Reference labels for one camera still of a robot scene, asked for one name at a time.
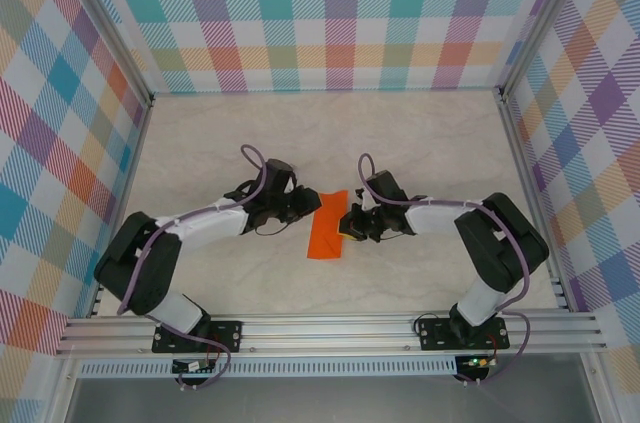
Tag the orange paper sheet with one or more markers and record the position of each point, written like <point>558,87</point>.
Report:
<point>325,240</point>

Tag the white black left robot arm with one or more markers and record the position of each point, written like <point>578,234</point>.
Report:
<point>155,283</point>

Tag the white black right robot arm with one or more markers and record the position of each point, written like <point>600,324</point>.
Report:
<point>485,253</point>

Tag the grey metal sheet panel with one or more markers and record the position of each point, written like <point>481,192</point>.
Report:
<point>325,400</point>

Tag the small controller board green light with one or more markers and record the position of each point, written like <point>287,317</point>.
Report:
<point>477,362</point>

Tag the small black controller board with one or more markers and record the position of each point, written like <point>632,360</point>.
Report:
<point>192,366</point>

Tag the aluminium extrusion mounting rail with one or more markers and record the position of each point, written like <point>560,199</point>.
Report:
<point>325,330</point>

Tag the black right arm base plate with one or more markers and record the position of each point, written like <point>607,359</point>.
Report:
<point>430,335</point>

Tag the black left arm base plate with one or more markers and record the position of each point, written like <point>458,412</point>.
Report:
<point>227,335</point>

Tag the aluminium side rail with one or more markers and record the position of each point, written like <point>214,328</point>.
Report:
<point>134,163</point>
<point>530,193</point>

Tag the aluminium frame post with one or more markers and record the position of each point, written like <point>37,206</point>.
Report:
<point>542,18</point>
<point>109,25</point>

